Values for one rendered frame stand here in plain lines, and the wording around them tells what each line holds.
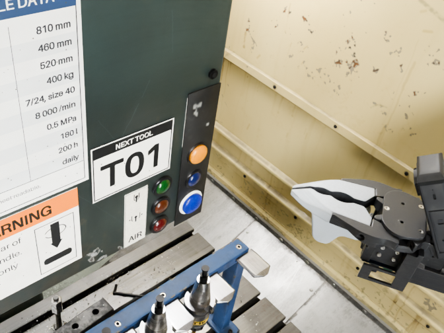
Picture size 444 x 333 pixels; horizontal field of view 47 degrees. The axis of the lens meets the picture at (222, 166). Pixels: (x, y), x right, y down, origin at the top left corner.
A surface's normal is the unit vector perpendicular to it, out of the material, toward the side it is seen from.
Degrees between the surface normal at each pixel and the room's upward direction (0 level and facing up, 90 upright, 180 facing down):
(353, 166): 90
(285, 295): 24
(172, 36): 90
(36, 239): 90
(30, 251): 90
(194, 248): 0
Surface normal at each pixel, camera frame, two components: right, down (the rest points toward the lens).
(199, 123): 0.67, 0.55
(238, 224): -0.18, -0.54
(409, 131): -0.73, 0.36
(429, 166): -0.39, -0.79
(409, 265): -0.30, 0.59
